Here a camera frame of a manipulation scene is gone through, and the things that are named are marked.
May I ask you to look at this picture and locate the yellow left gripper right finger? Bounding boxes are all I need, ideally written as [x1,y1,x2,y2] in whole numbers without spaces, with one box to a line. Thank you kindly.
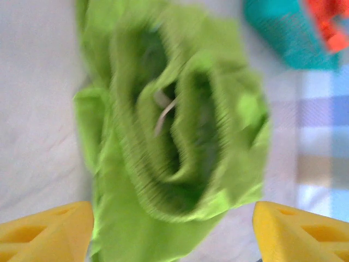
[252,201,349,262]

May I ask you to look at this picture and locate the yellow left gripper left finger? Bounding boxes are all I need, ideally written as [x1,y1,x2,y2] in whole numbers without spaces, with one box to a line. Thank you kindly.
[0,201,95,262]

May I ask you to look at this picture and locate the lime green shorts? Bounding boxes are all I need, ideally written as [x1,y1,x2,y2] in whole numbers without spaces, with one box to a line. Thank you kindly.
[72,0,272,262]

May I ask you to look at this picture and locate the orange shorts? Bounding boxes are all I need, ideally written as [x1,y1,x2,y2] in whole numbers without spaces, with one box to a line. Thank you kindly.
[302,0,349,54]

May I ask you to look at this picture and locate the teal plastic basket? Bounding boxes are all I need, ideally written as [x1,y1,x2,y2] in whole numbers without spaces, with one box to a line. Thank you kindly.
[243,0,341,70]

